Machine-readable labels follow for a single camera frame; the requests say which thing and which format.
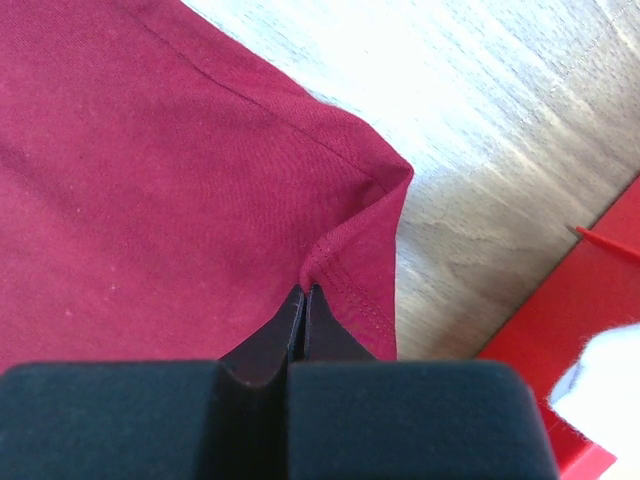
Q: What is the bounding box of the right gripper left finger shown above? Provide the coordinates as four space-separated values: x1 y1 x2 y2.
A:
1 288 305 479

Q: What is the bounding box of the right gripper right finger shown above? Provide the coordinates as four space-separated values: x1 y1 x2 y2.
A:
287 287 559 479

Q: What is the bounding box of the dark red t shirt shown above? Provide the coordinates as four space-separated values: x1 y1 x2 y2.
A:
1 1 412 368

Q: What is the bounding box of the white t shirt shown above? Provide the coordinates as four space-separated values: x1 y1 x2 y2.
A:
548 324 639 479

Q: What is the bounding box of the red plastic bin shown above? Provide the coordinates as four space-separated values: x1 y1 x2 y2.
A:
479 182 639 479

